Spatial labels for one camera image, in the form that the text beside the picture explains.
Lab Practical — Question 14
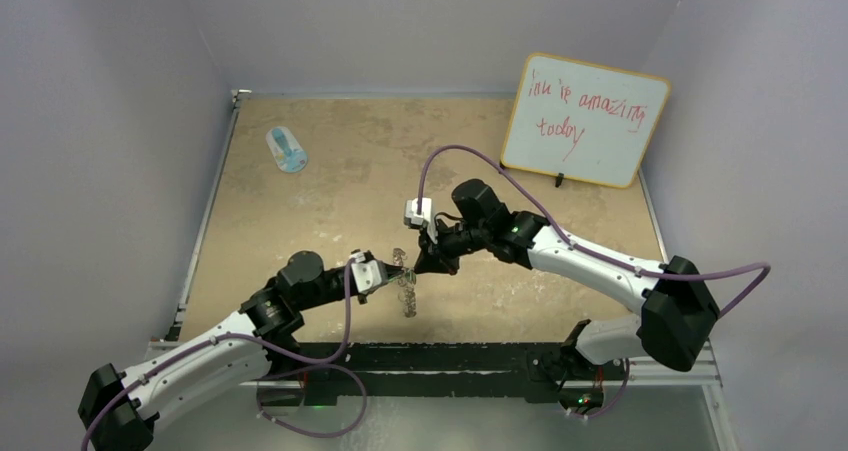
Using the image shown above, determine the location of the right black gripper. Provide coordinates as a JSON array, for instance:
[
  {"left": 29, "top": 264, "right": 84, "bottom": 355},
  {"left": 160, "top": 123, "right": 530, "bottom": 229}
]
[{"left": 415, "top": 217, "right": 490, "bottom": 277}]

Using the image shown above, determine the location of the metal disc with keyrings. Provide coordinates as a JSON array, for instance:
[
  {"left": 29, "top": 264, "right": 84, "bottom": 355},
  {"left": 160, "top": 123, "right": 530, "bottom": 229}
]
[{"left": 392, "top": 248, "right": 417, "bottom": 318}]

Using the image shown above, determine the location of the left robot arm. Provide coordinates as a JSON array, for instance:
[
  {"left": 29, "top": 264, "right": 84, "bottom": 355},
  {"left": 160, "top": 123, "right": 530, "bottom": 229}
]
[{"left": 78, "top": 251, "right": 396, "bottom": 450}]

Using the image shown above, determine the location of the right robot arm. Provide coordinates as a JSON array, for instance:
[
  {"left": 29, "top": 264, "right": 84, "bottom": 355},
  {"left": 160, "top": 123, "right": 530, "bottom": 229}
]
[{"left": 404, "top": 179, "right": 719, "bottom": 378}]

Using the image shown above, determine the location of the blue white blister package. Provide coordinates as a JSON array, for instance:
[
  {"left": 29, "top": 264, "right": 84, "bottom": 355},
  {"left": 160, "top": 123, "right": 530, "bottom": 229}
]
[{"left": 265, "top": 126, "right": 308, "bottom": 174}]

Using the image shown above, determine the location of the black base beam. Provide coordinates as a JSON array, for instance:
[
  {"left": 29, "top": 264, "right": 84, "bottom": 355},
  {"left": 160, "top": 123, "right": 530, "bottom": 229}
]
[{"left": 270, "top": 333, "right": 626, "bottom": 409}]

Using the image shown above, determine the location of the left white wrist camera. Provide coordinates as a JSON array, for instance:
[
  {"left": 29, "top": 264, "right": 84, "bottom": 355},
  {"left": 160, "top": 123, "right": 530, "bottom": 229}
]
[{"left": 349, "top": 249, "right": 389, "bottom": 296}]

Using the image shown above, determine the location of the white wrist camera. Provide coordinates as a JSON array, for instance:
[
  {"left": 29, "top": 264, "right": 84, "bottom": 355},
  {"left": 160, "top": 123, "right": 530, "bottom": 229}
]
[
  {"left": 349, "top": 249, "right": 389, "bottom": 296},
  {"left": 403, "top": 197, "right": 438, "bottom": 243}
]

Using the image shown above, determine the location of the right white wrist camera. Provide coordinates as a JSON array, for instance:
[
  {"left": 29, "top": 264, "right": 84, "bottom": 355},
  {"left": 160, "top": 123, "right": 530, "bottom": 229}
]
[{"left": 403, "top": 197, "right": 438, "bottom": 243}]

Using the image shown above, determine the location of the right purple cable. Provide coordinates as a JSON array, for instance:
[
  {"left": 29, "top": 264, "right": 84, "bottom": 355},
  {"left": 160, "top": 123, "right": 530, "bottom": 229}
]
[{"left": 416, "top": 145, "right": 772, "bottom": 422}]

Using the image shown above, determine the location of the whiteboard with yellow frame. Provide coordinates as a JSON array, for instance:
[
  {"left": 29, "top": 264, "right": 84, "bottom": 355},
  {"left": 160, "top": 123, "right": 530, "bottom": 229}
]
[{"left": 499, "top": 53, "right": 672, "bottom": 188}]

